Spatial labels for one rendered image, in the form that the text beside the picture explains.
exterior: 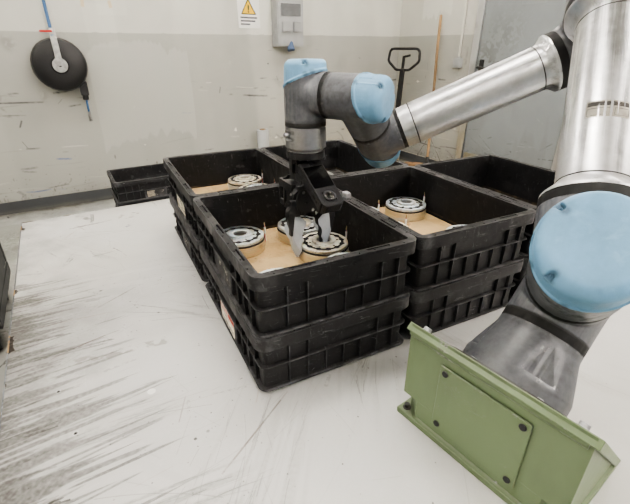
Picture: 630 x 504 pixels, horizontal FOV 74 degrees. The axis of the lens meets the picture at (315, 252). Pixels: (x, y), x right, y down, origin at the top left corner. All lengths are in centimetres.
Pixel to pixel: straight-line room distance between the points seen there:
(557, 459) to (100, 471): 58
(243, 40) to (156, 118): 107
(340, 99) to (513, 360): 46
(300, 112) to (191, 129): 346
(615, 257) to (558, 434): 20
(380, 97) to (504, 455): 52
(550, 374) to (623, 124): 31
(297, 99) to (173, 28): 340
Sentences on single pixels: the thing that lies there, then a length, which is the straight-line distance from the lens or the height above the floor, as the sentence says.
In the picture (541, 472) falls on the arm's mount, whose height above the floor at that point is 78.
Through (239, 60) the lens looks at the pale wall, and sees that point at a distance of 428.
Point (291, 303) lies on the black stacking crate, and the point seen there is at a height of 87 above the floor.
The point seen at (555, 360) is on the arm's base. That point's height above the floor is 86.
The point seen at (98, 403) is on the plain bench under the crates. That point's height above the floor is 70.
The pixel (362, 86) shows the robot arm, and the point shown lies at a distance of 70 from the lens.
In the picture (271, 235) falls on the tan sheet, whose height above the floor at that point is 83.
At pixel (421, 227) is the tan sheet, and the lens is 104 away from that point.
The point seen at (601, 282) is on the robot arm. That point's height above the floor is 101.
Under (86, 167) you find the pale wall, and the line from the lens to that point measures 410.
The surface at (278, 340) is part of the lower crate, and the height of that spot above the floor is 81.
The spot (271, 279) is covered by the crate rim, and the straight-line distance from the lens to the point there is 60.
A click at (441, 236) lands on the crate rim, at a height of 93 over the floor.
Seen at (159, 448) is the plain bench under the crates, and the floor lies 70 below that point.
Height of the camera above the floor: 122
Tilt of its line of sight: 26 degrees down
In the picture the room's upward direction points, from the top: straight up
